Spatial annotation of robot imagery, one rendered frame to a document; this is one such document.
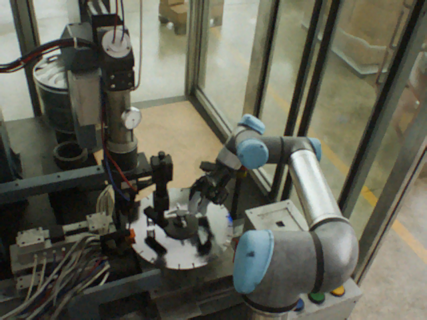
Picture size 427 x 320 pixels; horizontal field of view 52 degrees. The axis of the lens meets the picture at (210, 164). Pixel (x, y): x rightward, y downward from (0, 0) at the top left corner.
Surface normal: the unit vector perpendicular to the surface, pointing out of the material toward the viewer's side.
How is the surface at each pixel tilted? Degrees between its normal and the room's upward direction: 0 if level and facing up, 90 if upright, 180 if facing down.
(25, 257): 90
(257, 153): 73
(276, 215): 0
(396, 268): 0
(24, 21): 90
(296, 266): 46
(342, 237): 16
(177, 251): 0
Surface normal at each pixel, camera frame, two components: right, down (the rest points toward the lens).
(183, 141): 0.08, -0.76
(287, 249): 0.09, -0.59
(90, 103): 0.38, 0.62
